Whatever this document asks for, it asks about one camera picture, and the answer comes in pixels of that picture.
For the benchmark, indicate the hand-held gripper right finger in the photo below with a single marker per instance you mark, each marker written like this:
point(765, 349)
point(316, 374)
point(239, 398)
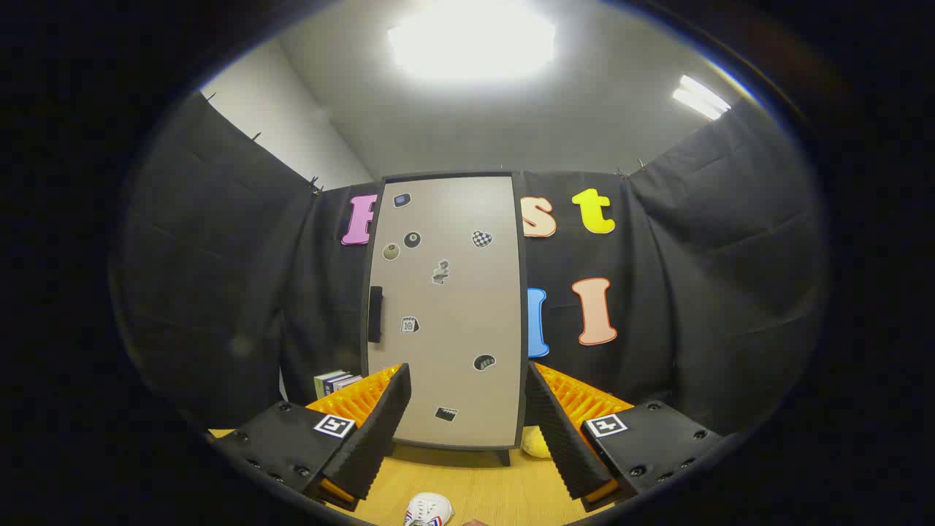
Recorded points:
point(559, 431)

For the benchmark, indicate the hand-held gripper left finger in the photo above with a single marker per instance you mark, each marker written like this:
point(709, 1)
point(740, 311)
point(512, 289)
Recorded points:
point(380, 431)

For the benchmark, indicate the dark grey shoe cabinet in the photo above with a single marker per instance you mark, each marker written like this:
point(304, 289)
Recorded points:
point(505, 457)

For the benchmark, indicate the white canvas shoe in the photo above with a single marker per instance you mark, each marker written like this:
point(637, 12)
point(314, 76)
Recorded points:
point(428, 510)

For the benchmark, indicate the yellow fuzzy plush item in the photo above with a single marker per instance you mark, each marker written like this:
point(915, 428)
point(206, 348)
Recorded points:
point(535, 443)

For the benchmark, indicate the green spine book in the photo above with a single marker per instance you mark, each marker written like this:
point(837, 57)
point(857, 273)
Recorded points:
point(323, 383)

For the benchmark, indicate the black backdrop cloth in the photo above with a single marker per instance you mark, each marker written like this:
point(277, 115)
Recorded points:
point(219, 292)

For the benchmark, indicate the small ceiling light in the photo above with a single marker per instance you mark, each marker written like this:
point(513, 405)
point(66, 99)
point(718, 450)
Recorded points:
point(700, 97)

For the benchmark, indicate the large ceiling light panel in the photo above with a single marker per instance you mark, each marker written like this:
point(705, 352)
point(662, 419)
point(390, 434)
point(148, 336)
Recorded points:
point(471, 40)

